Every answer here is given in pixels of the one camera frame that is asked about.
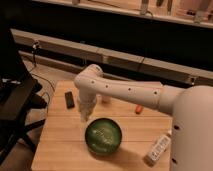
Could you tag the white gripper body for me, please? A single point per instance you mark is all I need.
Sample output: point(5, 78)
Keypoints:
point(86, 107)

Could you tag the white plastic bottle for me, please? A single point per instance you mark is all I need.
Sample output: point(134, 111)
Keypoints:
point(157, 149)

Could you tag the small orange object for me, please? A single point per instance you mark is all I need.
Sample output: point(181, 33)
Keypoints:
point(138, 109)

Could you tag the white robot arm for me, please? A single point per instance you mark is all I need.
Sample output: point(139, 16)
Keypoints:
point(191, 110)

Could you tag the black chair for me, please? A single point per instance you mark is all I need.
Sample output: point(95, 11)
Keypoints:
point(18, 94)

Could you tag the green ceramic bowl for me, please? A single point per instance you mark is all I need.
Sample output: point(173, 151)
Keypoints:
point(103, 136)

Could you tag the black rectangular block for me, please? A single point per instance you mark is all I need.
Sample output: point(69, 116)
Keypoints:
point(69, 100)

